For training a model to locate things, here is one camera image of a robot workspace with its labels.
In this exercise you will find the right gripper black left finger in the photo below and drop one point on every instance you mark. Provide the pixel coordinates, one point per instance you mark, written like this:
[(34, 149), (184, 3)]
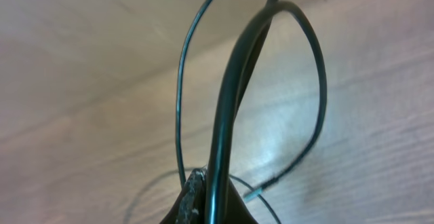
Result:
[(189, 205)]

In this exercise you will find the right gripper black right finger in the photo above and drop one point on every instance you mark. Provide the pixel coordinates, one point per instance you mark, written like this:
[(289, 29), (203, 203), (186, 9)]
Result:
[(236, 210)]

